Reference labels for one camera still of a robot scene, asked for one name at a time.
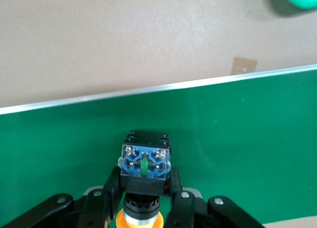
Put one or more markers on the green conveyor belt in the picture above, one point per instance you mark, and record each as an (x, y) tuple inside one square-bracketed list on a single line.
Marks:
[(247, 138)]

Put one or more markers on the brown tape patch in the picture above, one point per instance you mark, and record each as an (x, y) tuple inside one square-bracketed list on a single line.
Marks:
[(244, 66)]

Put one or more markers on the yellow push button switch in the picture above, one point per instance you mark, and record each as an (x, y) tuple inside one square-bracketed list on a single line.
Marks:
[(144, 163)]

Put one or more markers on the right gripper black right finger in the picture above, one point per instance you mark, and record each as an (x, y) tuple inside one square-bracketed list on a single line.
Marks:
[(183, 213)]

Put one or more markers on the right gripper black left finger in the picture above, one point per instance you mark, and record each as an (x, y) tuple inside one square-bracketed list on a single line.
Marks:
[(99, 213)]

